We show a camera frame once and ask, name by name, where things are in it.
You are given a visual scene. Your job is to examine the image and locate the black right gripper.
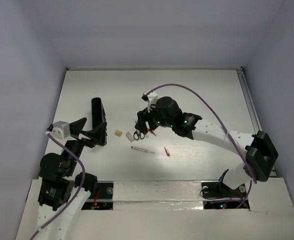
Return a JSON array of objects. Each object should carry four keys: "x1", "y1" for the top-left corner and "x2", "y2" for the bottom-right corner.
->
[{"x1": 134, "y1": 99, "x2": 174, "y2": 134}]

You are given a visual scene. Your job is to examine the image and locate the clear red gel pen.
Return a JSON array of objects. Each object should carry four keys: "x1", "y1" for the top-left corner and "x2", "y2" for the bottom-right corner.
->
[{"x1": 148, "y1": 129, "x2": 157, "y2": 136}]

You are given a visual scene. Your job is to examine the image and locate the black handled scissors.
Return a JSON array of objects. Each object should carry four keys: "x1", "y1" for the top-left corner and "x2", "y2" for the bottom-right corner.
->
[{"x1": 133, "y1": 130, "x2": 145, "y2": 141}]

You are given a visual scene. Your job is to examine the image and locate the white eraser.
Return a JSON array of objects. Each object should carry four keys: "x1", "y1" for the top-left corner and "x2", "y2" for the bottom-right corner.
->
[{"x1": 126, "y1": 132, "x2": 135, "y2": 142}]

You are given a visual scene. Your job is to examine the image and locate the white pen red cap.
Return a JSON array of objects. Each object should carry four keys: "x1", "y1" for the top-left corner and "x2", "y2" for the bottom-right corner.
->
[{"x1": 131, "y1": 146, "x2": 155, "y2": 154}]

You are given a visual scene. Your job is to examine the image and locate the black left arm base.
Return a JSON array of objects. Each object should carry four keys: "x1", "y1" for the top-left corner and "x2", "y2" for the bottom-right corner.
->
[{"x1": 82, "y1": 181, "x2": 114, "y2": 211}]

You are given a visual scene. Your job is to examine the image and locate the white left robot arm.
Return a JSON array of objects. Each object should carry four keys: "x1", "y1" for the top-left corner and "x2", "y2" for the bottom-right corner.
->
[{"x1": 31, "y1": 117, "x2": 107, "y2": 240}]

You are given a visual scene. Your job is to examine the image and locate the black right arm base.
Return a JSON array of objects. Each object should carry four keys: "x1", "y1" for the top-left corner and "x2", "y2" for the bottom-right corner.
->
[{"x1": 199, "y1": 181, "x2": 250, "y2": 210}]

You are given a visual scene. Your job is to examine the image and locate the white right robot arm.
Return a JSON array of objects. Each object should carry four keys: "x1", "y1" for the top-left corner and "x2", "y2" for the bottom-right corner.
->
[{"x1": 135, "y1": 96, "x2": 278, "y2": 196}]

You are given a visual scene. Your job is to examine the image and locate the black stationery container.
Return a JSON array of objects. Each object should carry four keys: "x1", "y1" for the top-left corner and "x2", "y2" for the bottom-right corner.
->
[{"x1": 91, "y1": 97, "x2": 107, "y2": 131}]

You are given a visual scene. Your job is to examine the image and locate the yellow small eraser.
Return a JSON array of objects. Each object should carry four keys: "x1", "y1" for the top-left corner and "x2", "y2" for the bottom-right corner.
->
[{"x1": 115, "y1": 130, "x2": 122, "y2": 137}]

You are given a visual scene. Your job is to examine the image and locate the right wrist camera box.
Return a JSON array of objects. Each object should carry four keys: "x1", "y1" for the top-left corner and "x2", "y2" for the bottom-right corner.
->
[{"x1": 142, "y1": 91, "x2": 158, "y2": 112}]

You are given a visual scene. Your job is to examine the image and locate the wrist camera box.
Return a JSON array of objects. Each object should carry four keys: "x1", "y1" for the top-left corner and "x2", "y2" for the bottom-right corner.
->
[
  {"x1": 142, "y1": 91, "x2": 158, "y2": 112},
  {"x1": 47, "y1": 121, "x2": 71, "y2": 140}
]

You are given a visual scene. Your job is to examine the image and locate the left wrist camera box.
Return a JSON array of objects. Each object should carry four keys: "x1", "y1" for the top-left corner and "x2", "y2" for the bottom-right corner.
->
[{"x1": 47, "y1": 121, "x2": 71, "y2": 140}]

